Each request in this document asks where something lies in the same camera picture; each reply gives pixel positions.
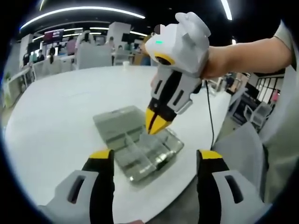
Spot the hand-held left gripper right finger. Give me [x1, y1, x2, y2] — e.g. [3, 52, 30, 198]
[196, 149, 273, 224]

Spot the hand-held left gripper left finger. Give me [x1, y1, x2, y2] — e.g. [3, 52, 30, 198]
[37, 149, 115, 224]

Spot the clear plastic guide fixture box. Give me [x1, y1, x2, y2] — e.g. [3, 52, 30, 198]
[93, 105, 185, 187]

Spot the straight ceiling light strip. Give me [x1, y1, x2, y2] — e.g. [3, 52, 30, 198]
[221, 0, 233, 21]

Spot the grey desk partition panel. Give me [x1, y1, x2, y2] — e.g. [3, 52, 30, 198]
[77, 44, 113, 70]

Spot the white office chair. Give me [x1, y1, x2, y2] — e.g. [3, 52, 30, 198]
[244, 101, 273, 128]

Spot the white draped cloth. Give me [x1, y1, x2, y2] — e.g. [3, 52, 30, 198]
[79, 30, 91, 46]

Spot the person's grey shirt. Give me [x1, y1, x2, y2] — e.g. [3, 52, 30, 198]
[258, 21, 299, 203]

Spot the curved ceiling light strip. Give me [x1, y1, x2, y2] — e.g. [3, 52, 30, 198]
[20, 7, 145, 30]

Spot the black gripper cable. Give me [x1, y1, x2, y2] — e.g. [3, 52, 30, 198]
[205, 80, 216, 150]

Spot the wall display screen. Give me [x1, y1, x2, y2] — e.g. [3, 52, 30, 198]
[43, 28, 65, 43]

